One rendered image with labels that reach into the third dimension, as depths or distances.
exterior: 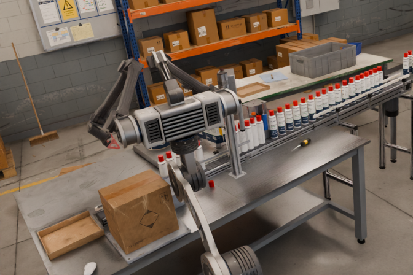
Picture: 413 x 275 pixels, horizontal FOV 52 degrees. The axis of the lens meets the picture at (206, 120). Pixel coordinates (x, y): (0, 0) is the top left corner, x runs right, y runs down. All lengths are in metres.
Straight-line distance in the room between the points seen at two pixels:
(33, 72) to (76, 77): 0.62
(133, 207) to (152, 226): 0.16
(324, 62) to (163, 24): 3.32
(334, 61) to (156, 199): 2.99
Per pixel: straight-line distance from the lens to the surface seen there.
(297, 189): 3.68
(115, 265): 2.22
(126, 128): 1.93
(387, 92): 3.82
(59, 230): 2.64
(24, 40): 6.88
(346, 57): 4.78
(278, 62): 7.10
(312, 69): 4.51
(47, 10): 6.72
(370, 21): 9.24
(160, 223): 2.22
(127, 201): 2.10
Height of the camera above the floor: 2.13
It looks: 21 degrees down
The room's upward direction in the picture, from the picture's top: 10 degrees counter-clockwise
